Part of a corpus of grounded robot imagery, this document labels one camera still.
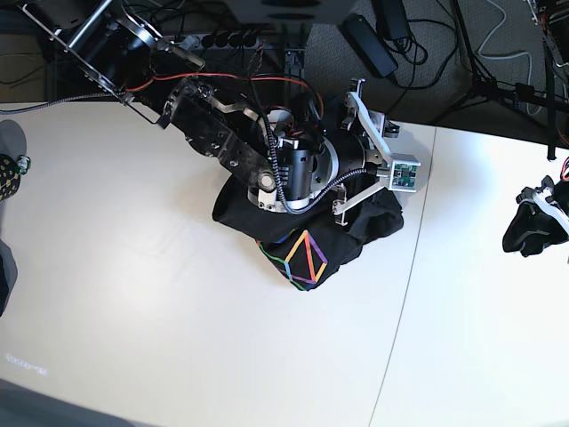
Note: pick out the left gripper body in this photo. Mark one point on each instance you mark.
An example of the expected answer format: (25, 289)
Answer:
(550, 198)

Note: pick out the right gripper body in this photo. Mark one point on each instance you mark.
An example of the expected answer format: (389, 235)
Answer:
(371, 129)

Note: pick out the dark grey T-shirt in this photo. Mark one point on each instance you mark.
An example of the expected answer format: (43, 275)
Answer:
(307, 249)

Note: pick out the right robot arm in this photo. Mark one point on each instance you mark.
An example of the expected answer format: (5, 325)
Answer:
(288, 159)

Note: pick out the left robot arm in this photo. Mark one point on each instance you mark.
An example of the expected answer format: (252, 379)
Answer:
(557, 12)

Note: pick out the black power adapter brick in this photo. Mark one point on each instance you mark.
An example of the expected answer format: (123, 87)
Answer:
(369, 48)

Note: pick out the black tripod stand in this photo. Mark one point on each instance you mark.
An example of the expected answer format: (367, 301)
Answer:
(486, 87)

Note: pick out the grey monitor base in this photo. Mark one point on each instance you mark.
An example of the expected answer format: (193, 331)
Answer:
(291, 11)

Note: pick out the white power strip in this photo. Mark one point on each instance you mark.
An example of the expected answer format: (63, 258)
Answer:
(221, 40)

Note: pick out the black patterned cup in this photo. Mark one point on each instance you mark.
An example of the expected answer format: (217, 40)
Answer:
(10, 177)

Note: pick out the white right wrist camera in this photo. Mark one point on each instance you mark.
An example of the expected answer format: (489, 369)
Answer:
(403, 172)

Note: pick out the aluminium frame post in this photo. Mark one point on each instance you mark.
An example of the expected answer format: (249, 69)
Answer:
(293, 61)

